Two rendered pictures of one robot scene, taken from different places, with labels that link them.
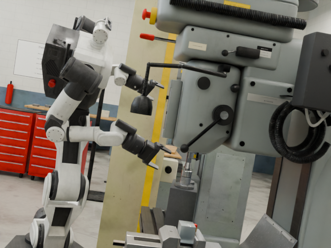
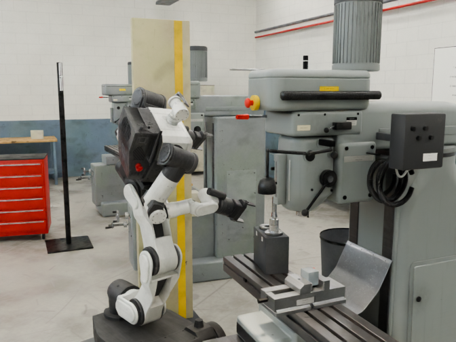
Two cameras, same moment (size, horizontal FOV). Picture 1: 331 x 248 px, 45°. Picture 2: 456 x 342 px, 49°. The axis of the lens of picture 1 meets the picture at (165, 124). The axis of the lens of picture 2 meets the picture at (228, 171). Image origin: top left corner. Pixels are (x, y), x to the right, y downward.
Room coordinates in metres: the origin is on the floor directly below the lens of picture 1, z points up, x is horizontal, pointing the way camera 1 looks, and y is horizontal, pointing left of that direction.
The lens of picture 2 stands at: (-0.46, 0.79, 1.81)
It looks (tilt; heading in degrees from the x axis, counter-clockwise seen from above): 9 degrees down; 343
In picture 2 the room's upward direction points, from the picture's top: straight up
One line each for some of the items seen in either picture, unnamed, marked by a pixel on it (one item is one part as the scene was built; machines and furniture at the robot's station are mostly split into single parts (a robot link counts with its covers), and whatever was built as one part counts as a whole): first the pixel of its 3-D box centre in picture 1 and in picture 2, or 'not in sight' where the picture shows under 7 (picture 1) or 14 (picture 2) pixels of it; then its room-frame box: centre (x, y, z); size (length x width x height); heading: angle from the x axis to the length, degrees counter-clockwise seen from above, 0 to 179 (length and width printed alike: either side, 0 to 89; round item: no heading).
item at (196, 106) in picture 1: (204, 107); (303, 171); (1.44, -0.13, 1.47); 0.21 x 0.19 x 0.32; 6
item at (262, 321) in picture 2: not in sight; (298, 324); (1.44, -0.12, 0.78); 0.50 x 0.35 x 0.12; 96
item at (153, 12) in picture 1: (153, 15); (254, 102); (1.41, 0.10, 1.76); 0.06 x 0.02 x 0.06; 6
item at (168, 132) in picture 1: (172, 109); (279, 178); (1.43, -0.01, 1.45); 0.04 x 0.04 x 0.21; 6
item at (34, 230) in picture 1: (51, 234); (141, 305); (2.05, 0.50, 0.68); 0.21 x 0.20 x 0.13; 24
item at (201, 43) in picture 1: (223, 51); (313, 121); (1.44, -0.17, 1.68); 0.34 x 0.24 x 0.10; 96
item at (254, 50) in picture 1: (240, 53); (336, 127); (1.31, -0.20, 1.66); 0.12 x 0.04 x 0.04; 96
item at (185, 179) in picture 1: (185, 178); (273, 226); (1.76, -0.13, 1.14); 0.05 x 0.05 x 0.06
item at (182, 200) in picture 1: (181, 203); (270, 248); (1.81, -0.13, 1.02); 0.22 x 0.12 x 0.20; 176
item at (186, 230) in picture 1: (185, 232); (309, 276); (1.36, -0.13, 1.03); 0.06 x 0.05 x 0.06; 7
